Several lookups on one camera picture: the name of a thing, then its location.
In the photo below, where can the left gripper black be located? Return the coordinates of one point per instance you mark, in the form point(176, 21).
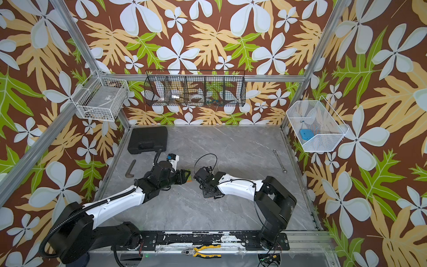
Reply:
point(182, 177)

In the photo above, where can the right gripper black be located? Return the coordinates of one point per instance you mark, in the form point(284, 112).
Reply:
point(204, 193)

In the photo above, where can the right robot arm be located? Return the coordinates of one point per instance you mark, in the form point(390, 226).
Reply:
point(269, 196)

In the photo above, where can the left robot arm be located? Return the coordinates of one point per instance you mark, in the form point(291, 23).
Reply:
point(79, 229)

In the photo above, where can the grey allen key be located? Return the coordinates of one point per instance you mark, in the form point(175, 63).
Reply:
point(129, 173)

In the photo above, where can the black plastic tool case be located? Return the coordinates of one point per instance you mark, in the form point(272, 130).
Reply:
point(148, 139)

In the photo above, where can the yellow black pliers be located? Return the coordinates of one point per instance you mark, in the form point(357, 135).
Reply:
point(198, 252)

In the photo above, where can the silver combination wrench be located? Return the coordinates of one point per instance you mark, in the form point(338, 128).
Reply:
point(284, 170)

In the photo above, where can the blue sponge in basket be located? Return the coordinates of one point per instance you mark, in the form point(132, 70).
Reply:
point(306, 134)

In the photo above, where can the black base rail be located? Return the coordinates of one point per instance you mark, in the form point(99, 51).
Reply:
point(243, 240)

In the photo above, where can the black wire basket centre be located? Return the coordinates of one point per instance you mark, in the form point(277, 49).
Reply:
point(220, 88)

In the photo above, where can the white wire basket left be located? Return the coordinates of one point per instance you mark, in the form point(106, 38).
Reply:
point(100, 97)

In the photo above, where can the white wire basket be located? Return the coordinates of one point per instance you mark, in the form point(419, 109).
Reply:
point(320, 117)
point(100, 97)

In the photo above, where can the white wire basket right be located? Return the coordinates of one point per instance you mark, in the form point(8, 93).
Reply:
point(320, 117)

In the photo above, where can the aluminium frame post left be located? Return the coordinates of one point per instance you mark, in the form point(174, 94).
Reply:
point(83, 47)

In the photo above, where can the aluminium frame post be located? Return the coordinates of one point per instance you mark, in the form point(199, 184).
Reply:
point(326, 37)
point(83, 47)

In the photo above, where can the aluminium frame post right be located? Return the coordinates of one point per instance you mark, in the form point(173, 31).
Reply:
point(326, 37)

